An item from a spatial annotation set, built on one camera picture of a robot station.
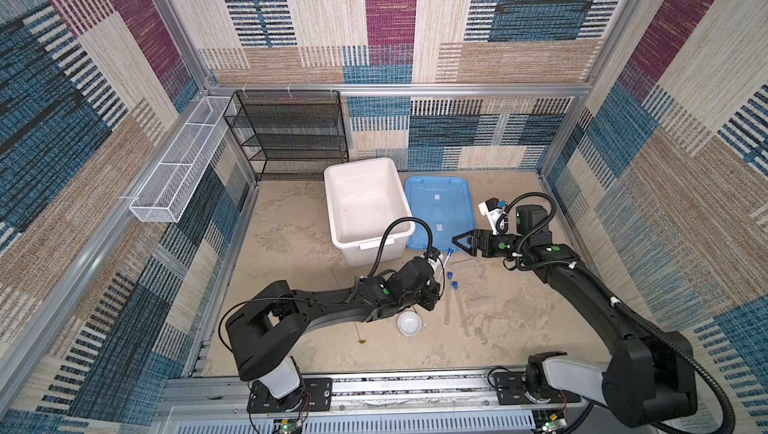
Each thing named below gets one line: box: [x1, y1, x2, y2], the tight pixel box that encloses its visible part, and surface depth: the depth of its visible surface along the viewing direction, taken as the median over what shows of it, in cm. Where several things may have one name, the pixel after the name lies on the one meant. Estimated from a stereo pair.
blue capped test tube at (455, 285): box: [452, 281, 469, 337], surface depth 89 cm
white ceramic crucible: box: [397, 311, 422, 337], surface depth 85 cm
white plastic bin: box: [324, 157, 415, 267], surface depth 104 cm
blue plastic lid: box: [405, 177, 476, 252], surface depth 114 cm
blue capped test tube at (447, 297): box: [445, 272, 453, 325], surface depth 91 cm
